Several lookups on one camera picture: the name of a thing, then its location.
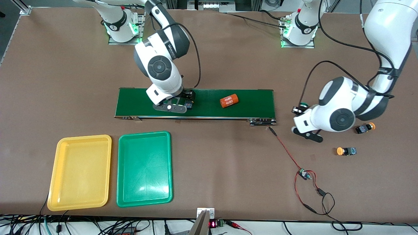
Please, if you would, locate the green plastic tray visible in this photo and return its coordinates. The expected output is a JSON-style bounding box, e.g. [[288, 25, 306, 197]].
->
[[116, 131, 173, 208]]

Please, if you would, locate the red clip lead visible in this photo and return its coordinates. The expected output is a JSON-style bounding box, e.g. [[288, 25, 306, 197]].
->
[[225, 221, 252, 235]]

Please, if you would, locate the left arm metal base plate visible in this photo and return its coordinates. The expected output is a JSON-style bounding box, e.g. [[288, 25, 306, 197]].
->
[[280, 16, 316, 49]]

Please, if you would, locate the grey metal camera mount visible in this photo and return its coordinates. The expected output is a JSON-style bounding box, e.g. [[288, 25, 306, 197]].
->
[[189, 208, 216, 235]]

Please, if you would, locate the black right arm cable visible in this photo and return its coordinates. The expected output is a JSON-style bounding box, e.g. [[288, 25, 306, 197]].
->
[[170, 22, 201, 90]]

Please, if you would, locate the yellow plastic tray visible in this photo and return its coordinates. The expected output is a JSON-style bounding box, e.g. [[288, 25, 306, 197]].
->
[[47, 134, 112, 212]]

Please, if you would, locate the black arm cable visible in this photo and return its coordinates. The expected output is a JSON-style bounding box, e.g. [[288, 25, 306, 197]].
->
[[299, 0, 397, 108], [170, 22, 201, 90]]

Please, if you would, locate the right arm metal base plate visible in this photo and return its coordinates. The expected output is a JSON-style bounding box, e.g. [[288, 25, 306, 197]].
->
[[108, 10, 146, 45]]

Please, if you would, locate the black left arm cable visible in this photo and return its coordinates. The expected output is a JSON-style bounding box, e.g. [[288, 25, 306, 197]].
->
[[299, 0, 397, 108]]

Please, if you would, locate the metal box with white labels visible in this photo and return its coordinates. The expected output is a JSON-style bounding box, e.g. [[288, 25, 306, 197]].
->
[[188, 0, 239, 13]]

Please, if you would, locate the black cable on table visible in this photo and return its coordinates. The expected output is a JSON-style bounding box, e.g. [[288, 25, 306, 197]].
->
[[225, 10, 289, 29]]

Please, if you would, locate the yellow push button switch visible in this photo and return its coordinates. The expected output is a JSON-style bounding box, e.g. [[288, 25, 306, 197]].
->
[[355, 122, 376, 134], [337, 147, 357, 157]]

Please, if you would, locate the red and black wire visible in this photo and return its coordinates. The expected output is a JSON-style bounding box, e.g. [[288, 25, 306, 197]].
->
[[268, 127, 336, 216]]

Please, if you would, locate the orange 4680 cylinder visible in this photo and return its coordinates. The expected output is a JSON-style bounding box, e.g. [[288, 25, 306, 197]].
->
[[219, 94, 239, 109]]

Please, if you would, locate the green conveyor belt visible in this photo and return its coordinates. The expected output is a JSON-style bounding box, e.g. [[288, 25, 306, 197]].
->
[[114, 87, 277, 127]]

